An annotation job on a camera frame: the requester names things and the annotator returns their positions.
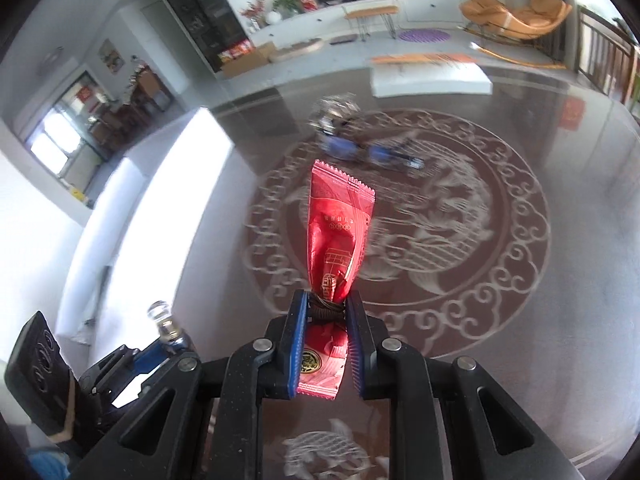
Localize orange lounge chair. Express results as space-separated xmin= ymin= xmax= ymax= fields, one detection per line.
xmin=459 ymin=0 xmax=573 ymax=46

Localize white board on table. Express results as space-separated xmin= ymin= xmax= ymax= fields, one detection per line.
xmin=370 ymin=53 xmax=492 ymax=98

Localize wooden dining chair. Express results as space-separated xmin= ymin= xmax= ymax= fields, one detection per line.
xmin=576 ymin=6 xmax=639 ymax=106

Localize dark display cabinet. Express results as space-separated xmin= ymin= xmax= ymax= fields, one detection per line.
xmin=166 ymin=0 xmax=247 ymax=73

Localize red snack packet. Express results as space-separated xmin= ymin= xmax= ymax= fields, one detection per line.
xmin=297 ymin=159 xmax=375 ymax=400

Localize white tv cabinet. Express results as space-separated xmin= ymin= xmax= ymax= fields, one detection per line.
xmin=248 ymin=0 xmax=464 ymax=48

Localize rhinestone bow hair clip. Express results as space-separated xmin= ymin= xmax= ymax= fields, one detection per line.
xmin=308 ymin=93 xmax=360 ymax=136

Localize red flowers in white vase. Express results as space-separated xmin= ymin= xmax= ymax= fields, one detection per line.
xmin=240 ymin=0 xmax=282 ymax=32

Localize leafy plant beside flowers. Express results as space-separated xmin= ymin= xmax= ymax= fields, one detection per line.
xmin=272 ymin=0 xmax=305 ymax=16

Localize small wooden bench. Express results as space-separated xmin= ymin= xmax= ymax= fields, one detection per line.
xmin=345 ymin=4 xmax=400 ymax=42

